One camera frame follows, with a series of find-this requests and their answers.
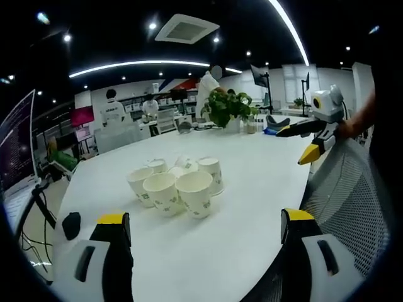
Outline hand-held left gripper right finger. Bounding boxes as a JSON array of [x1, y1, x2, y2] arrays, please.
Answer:
[[280, 207, 358, 302]]

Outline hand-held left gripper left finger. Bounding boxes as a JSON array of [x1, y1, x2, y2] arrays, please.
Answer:
[[53, 212, 135, 302]]

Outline cluster of white paper cups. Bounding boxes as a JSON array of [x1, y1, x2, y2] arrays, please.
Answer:
[[127, 153, 225, 220]]

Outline grey neck pillow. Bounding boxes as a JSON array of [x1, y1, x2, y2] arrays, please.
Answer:
[[265, 114, 292, 130]]

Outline grey mesh office chair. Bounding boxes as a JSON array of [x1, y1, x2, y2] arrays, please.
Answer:
[[239, 137, 395, 302]]

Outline small black round object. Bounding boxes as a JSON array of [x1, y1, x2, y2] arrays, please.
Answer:
[[61, 211, 82, 241]]

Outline green potted plant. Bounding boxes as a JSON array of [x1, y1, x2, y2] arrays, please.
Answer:
[[200, 90, 259, 133]]

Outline white table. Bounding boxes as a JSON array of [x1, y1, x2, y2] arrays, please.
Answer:
[[52, 115, 319, 302]]

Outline curved ceiling light strip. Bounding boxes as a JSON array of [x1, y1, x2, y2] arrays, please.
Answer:
[[269, 0, 310, 67], [68, 59, 243, 79]]

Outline green bag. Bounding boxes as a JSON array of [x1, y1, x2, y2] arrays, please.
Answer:
[[49, 148, 79, 171]]

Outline white chair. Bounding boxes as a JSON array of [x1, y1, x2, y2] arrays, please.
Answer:
[[93, 122, 143, 155], [156, 108, 176, 135]]

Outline ceiling air conditioner vent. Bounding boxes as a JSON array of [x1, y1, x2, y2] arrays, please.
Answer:
[[154, 13, 220, 45]]

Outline open laptop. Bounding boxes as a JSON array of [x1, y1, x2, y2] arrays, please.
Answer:
[[0, 89, 43, 228]]

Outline pink screen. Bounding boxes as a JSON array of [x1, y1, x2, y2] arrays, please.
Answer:
[[70, 106, 95, 128]]

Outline black cables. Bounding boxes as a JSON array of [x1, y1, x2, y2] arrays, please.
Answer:
[[18, 184, 58, 275]]

